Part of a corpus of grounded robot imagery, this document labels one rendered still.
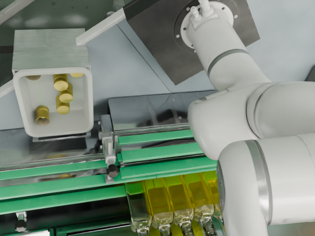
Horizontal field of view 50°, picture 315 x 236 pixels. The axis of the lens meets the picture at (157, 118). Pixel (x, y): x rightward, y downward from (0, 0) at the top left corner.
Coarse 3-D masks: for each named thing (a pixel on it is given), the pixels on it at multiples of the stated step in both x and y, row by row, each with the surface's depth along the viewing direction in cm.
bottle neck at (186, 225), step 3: (183, 222) 89; (186, 222) 89; (189, 222) 90; (180, 225) 90; (183, 225) 89; (186, 225) 89; (189, 225) 89; (183, 228) 89; (186, 228) 88; (189, 228) 88; (183, 231) 88; (186, 231) 88; (189, 231) 88; (192, 231) 88; (183, 234) 88; (186, 234) 87; (189, 234) 87; (192, 234) 87
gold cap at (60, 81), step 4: (56, 76) 82; (60, 76) 82; (64, 76) 83; (56, 80) 81; (60, 80) 81; (64, 80) 82; (56, 84) 82; (60, 84) 82; (64, 84) 82; (56, 88) 83; (60, 88) 83; (64, 88) 83
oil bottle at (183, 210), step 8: (176, 176) 97; (168, 184) 95; (176, 184) 95; (184, 184) 96; (168, 192) 94; (176, 192) 93; (184, 192) 94; (176, 200) 92; (184, 200) 92; (176, 208) 90; (184, 208) 90; (192, 208) 91; (176, 216) 89; (184, 216) 89; (192, 216) 90; (176, 224) 91
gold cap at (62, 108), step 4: (56, 100) 90; (56, 104) 89; (60, 104) 88; (64, 104) 88; (68, 104) 89; (56, 108) 88; (60, 108) 88; (64, 108) 88; (68, 108) 88; (60, 112) 89; (64, 112) 89
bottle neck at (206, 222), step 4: (204, 220) 90; (208, 220) 90; (204, 224) 90; (208, 224) 89; (212, 224) 90; (204, 228) 89; (208, 228) 89; (212, 228) 89; (204, 232) 89; (208, 232) 88; (212, 232) 88
